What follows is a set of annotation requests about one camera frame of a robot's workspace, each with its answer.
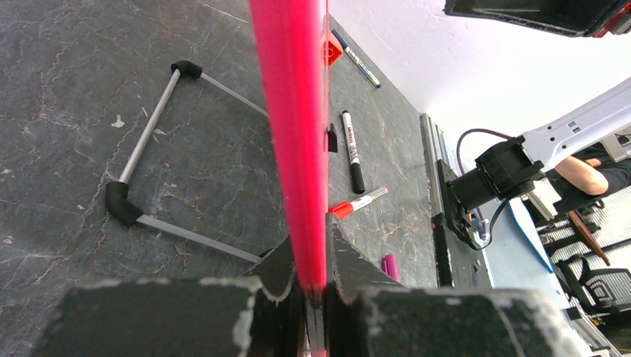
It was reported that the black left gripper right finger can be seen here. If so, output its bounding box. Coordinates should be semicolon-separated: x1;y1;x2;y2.
325;214;583;356

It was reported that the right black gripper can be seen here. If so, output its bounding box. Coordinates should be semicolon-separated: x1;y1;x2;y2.
443;0;630;38

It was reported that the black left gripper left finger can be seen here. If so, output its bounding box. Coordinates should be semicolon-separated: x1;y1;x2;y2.
33;239;301;356

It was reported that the magenta marker cap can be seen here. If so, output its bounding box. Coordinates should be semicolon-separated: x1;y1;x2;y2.
381;254;400;283

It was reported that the blue whiteboard marker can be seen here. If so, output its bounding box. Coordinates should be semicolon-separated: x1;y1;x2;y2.
331;30;382;89

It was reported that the pink framed whiteboard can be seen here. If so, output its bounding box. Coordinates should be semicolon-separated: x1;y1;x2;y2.
250;1;329;356

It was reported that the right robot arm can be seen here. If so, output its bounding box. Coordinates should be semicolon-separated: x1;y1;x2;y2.
440;1;630;251

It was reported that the red whiteboard marker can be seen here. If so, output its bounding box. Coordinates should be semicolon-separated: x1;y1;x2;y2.
328;187;390;219

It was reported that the grey whiteboard stand bar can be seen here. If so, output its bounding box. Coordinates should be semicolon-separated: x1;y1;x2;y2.
104;59;269;265

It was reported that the right black whiteboard foot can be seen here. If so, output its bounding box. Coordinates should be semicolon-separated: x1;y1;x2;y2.
327;123;339;153

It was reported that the black rainbow marker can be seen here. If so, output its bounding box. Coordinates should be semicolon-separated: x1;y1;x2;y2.
342;110;365;194

